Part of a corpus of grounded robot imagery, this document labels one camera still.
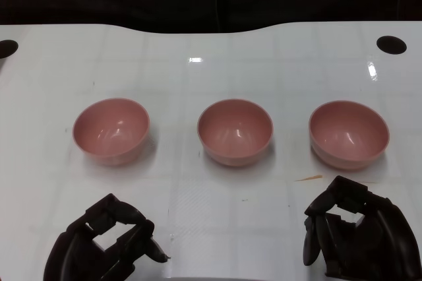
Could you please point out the pink plastic bowl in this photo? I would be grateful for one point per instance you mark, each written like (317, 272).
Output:
(349, 134)
(110, 129)
(234, 131)

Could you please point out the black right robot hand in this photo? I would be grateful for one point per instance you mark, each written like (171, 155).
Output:
(382, 244)

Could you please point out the black round table grommet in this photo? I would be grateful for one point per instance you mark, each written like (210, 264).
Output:
(391, 44)
(7, 48)

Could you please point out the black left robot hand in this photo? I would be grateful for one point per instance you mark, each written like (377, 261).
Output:
(72, 254)

